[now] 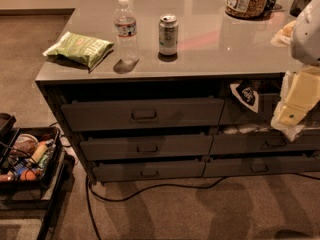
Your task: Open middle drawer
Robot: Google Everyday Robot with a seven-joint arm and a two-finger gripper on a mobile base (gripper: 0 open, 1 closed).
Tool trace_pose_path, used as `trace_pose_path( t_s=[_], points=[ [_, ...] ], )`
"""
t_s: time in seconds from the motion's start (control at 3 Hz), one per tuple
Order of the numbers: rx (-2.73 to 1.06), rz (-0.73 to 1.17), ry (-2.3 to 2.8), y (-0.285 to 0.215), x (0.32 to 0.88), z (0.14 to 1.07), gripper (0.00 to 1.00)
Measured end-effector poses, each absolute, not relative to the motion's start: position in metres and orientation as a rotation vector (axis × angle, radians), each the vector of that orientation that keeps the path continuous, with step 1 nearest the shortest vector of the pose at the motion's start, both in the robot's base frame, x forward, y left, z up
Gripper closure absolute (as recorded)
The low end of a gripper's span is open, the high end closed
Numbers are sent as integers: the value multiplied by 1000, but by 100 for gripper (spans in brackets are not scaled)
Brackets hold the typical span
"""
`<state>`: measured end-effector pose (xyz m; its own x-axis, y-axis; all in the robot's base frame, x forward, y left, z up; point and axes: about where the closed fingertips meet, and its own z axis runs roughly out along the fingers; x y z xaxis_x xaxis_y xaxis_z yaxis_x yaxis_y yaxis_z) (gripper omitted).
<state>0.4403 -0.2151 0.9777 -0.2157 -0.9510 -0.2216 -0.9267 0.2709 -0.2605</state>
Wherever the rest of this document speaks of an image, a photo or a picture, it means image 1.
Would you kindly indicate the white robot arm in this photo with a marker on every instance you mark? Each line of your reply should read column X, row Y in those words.
column 305, row 38

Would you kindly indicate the grey counter cabinet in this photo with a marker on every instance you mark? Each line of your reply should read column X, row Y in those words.
column 214, row 50

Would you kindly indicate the grey drawer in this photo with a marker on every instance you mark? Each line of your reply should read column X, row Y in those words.
column 136, row 114
column 263, row 142
column 146, row 147
column 234, row 112
column 148, row 171
column 261, row 166

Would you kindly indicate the large popcorn jar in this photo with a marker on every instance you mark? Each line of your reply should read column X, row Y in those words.
column 245, row 9

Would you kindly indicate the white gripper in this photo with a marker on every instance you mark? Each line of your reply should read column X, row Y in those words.
column 307, row 39

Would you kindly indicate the clear plastic water bottle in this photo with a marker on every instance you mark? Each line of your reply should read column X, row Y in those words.
column 126, row 30

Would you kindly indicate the black bin of items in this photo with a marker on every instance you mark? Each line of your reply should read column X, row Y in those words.
column 29, row 158

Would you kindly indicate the silver soda can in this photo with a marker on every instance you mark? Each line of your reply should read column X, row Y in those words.
column 168, row 34

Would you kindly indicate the green chip bag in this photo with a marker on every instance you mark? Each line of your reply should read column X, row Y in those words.
column 86, row 50

